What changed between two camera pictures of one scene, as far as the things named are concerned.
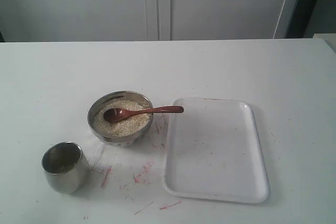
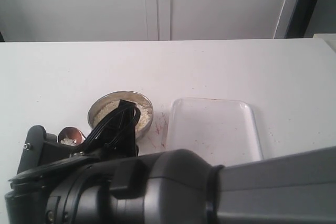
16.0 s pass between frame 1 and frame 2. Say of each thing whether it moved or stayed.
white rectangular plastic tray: stayed
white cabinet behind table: stayed
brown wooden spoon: moved
